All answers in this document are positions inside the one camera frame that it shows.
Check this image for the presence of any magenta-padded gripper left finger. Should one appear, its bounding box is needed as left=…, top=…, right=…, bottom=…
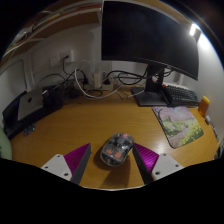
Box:
left=40, top=143, right=92, bottom=186

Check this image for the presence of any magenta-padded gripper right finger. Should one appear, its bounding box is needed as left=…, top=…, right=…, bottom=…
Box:
left=132, top=142, right=185, bottom=185

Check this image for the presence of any transparent computer mouse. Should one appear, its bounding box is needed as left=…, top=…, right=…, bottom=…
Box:
left=99, top=132, right=135, bottom=167

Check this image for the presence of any flower print mouse pad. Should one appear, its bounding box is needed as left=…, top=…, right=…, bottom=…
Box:
left=151, top=105, right=205, bottom=149

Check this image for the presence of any green chair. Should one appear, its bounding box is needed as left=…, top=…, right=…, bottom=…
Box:
left=0, top=126, right=14, bottom=161

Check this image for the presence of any black box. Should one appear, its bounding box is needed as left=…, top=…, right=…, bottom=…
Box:
left=1, top=85, right=66, bottom=140

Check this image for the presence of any silver mini computer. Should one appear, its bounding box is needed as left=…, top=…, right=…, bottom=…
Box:
left=17, top=88, right=45, bottom=122

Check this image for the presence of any orange bottle with yellow lid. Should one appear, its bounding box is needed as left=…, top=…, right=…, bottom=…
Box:
left=198, top=95, right=212, bottom=118

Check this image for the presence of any black keyboard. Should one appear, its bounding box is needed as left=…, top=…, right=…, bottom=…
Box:
left=162, top=84, right=200, bottom=107

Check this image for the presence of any white power strip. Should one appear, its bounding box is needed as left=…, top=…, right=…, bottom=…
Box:
left=92, top=70, right=115, bottom=91

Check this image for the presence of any black computer monitor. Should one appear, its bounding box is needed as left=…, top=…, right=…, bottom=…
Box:
left=100, top=0, right=200, bottom=108

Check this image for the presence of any bright lamp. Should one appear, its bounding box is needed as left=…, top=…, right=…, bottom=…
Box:
left=188, top=22, right=203, bottom=43

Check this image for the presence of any small metal bracket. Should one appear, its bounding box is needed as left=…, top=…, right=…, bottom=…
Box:
left=23, top=122, right=36, bottom=136

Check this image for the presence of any white cable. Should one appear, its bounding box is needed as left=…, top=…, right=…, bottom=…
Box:
left=73, top=59, right=148, bottom=100

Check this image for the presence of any white wall outlet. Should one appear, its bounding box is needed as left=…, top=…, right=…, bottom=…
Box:
left=49, top=49, right=76, bottom=67

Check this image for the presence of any wooden wall shelf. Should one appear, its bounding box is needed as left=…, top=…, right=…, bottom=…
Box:
left=0, top=0, right=103, bottom=65

